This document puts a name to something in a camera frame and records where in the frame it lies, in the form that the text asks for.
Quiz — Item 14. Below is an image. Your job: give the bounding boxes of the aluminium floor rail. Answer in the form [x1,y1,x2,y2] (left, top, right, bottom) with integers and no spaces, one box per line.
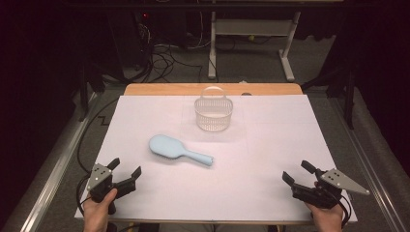
[18,92,99,232]
[328,96,410,232]

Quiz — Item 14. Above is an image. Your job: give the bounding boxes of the black stand leg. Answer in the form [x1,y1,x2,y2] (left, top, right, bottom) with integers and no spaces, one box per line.
[301,62,357,131]
[77,59,106,123]

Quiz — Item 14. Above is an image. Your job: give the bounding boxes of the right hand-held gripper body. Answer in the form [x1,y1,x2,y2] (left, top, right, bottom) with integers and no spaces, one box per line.
[291,167,371,210]

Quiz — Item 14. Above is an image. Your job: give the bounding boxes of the tangle of black floor cables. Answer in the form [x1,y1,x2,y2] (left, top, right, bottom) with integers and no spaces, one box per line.
[136,22,205,83]

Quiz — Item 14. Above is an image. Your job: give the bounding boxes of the white table sheet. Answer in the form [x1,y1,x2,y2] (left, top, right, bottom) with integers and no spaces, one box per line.
[73,94,359,223]

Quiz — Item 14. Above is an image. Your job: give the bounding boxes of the person's right hand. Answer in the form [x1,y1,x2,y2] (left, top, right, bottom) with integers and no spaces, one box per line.
[305,181,345,232]

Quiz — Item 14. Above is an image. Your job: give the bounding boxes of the hand-held gripper cable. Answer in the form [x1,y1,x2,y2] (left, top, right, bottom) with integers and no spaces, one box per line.
[337,192,353,228]
[75,173,95,218]

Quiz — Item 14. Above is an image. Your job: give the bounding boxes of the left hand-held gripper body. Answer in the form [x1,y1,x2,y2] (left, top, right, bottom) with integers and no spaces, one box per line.
[86,162,119,217]

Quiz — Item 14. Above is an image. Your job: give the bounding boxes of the dark computer tower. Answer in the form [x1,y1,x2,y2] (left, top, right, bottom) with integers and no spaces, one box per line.
[105,9,153,72]

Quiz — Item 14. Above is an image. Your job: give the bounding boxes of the white plastic basket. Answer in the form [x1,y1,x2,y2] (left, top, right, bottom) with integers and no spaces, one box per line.
[193,85,234,132]

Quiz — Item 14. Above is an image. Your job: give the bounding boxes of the left hand-held gripper cable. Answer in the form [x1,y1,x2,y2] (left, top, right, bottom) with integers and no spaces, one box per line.
[75,173,95,218]

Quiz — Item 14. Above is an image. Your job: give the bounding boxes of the white metal table frame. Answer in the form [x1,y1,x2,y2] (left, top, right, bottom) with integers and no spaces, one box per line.
[207,11,302,83]

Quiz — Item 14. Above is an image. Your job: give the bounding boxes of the long black floor cable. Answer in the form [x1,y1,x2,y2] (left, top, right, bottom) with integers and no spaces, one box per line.
[75,97,121,175]

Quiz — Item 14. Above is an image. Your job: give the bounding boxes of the person's left hand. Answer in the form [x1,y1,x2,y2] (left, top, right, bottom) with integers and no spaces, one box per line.
[82,188,119,232]

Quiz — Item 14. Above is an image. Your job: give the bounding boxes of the right hand-held gripper cable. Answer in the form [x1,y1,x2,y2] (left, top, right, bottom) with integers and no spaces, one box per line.
[337,192,353,228]

